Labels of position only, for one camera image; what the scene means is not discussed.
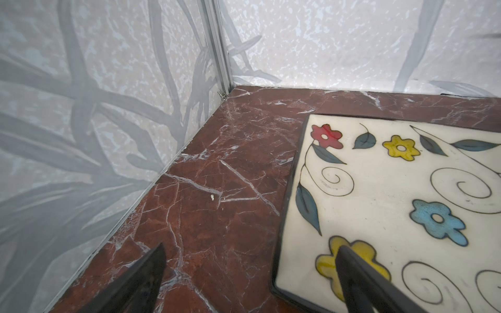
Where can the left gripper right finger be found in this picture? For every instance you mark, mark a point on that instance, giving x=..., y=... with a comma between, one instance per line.
x=366, y=290

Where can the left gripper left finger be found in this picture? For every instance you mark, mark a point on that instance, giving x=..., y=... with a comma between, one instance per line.
x=134, y=291

